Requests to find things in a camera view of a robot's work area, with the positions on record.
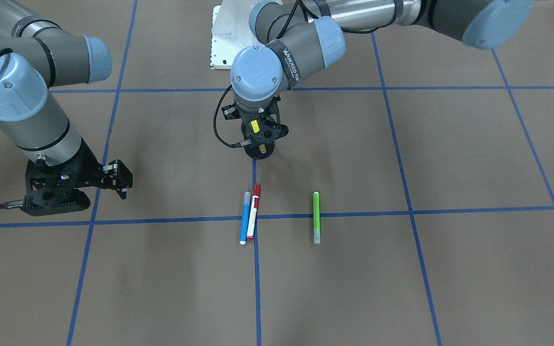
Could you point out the yellow highlighter pen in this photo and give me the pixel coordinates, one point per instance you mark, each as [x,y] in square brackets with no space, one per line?
[255,126]

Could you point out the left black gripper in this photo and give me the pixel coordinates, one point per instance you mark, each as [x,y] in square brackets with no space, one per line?
[229,112]

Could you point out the black mesh pen cup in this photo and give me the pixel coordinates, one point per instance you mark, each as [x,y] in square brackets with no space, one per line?
[261,145]

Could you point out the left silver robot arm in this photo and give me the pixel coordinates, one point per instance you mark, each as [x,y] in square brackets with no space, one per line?
[300,39]

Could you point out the green highlighter pen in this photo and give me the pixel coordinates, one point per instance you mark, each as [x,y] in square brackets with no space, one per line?
[316,217]

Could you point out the red and white marker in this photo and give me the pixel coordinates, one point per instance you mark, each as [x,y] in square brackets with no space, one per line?
[253,208]

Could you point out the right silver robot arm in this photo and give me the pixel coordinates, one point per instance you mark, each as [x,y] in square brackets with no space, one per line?
[35,55]

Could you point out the blue highlighter pen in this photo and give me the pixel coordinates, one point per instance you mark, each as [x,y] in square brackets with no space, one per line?
[244,221]

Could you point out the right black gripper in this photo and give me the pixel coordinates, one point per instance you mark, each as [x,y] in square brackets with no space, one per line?
[86,166]

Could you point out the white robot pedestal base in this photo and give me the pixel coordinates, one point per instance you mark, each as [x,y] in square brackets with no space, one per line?
[231,31]

